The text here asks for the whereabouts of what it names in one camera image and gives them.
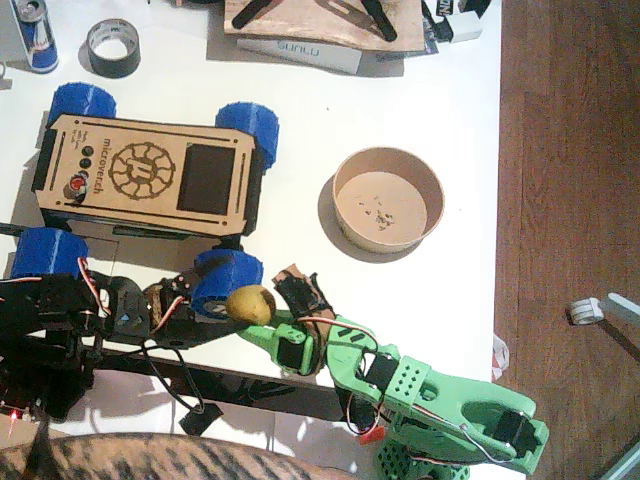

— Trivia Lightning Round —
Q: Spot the small yellow-green fruit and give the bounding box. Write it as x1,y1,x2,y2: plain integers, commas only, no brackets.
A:
224,284,275,325

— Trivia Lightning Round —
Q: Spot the brown paper bowl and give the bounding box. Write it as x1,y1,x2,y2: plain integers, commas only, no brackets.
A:
331,145,446,255

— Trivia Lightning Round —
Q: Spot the small black flat piece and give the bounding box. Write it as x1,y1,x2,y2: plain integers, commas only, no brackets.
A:
179,402,224,436

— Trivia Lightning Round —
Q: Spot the black spring clamp red tip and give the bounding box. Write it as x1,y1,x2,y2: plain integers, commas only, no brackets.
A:
339,384,389,446

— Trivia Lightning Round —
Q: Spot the brown striped fabric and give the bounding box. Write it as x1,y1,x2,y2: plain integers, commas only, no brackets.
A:
0,432,366,480

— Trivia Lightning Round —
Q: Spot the wooden rover with blue wheels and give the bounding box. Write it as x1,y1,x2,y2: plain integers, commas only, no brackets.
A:
10,82,280,324

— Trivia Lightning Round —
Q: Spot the white red plastic bag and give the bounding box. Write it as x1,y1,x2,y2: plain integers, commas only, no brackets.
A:
492,333,511,382

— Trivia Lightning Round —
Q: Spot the white SUNLU box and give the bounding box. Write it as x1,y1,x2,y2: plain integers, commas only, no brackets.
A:
235,35,364,77

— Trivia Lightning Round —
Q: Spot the grey metal bar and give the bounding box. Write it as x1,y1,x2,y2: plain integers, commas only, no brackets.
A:
601,292,640,321

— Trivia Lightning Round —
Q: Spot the blue silver energy drink can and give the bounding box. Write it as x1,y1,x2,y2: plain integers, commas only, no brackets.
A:
10,0,60,75

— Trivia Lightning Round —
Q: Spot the brown wooden board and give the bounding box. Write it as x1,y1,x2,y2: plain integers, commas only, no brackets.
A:
223,0,426,54

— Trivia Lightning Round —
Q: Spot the black tripod leg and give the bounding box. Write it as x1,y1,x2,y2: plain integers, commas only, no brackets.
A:
360,0,399,44
231,0,281,29

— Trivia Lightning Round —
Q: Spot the dark blue flat packet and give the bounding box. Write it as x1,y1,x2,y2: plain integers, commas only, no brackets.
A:
421,0,442,56

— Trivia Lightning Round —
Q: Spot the small white box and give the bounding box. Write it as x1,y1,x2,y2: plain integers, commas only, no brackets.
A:
439,9,484,45

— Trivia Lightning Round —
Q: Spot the black wrist camera on cardboard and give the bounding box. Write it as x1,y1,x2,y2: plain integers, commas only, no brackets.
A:
270,262,332,321

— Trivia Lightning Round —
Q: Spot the thin black camera cable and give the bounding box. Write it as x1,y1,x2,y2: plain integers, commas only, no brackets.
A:
141,342,207,416

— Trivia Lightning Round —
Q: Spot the long black flat rail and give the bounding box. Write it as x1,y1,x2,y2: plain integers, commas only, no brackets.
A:
74,344,351,424

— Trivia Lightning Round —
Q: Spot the black duct tape roll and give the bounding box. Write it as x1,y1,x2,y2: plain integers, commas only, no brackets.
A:
85,18,143,80

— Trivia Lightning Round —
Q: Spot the grey metal frame edge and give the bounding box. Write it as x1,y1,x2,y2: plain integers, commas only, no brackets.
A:
597,439,640,480

